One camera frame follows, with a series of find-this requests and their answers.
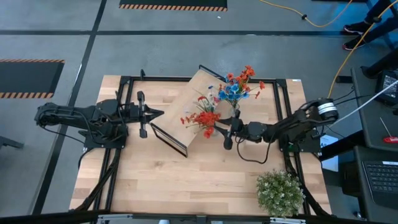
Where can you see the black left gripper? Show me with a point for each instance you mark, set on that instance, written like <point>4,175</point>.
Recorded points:
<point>133,112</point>

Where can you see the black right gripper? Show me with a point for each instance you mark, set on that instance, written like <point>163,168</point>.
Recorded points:
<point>239,129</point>

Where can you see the red artificial flower bunch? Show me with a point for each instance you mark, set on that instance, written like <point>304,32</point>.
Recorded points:
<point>206,119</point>

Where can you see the wide ribbed glass jar vase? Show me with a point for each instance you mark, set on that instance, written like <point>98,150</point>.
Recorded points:
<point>234,110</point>

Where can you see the blue artificial flower bunch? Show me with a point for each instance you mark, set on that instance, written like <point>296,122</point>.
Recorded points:
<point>231,93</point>

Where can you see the orange artificial flower bunch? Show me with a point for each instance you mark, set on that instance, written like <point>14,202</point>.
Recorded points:
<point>248,73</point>

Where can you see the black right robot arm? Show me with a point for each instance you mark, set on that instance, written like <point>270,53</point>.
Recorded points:
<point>286,124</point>

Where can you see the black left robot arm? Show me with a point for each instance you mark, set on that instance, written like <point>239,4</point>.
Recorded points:
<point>77,113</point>

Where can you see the green potted bush plant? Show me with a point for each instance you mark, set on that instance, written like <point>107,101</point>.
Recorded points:
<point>280,193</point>

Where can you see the white paper sheet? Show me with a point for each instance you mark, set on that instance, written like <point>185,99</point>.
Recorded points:
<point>329,161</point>

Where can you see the black orange-striped floor mat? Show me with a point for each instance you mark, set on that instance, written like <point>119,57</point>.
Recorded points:
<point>171,2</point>
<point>28,77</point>

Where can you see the black desk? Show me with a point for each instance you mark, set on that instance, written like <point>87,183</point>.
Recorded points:
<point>351,186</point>
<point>370,124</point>

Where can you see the person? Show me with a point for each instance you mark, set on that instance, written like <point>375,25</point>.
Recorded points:
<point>354,28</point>

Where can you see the black keyboard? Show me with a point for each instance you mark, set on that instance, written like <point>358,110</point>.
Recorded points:
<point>382,180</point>

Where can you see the wooden shelf with black frame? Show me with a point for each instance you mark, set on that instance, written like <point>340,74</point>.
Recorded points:
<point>174,112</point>

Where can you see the black metal table frame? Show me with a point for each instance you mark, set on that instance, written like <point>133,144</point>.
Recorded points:
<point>281,83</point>

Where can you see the black camera rig bar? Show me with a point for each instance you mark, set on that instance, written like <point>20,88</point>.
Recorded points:
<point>46,217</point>

